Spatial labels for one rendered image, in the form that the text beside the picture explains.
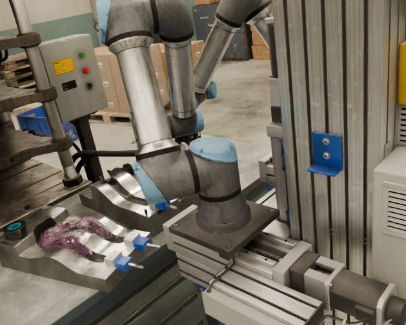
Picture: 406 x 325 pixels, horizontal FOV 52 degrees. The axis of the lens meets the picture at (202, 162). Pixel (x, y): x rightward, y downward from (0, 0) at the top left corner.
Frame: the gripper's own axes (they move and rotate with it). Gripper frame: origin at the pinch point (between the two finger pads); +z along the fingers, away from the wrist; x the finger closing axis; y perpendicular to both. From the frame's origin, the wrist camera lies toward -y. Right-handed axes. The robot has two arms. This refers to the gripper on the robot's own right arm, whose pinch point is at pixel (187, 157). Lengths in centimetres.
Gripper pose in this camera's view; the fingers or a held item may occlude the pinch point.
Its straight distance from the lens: 182.3
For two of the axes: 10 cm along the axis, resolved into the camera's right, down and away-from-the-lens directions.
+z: 1.6, 9.0, 4.0
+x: 6.8, -3.9, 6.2
